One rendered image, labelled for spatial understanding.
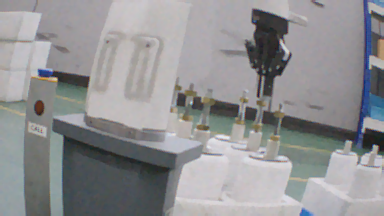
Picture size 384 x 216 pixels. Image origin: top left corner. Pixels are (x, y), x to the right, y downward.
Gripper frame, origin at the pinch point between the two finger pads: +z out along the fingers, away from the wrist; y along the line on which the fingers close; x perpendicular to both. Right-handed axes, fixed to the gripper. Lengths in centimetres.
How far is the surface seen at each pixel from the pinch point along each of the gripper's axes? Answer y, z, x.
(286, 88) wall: -384, 7, 305
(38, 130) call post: -3.1, 13.6, -41.7
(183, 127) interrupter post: -3.1, 8.4, -11.7
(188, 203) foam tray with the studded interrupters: 13.9, 18.1, -19.0
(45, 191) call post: -2.5, 25.2, -39.8
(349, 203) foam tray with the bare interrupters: 24.6, 18.0, 14.2
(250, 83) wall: -403, 10, 283
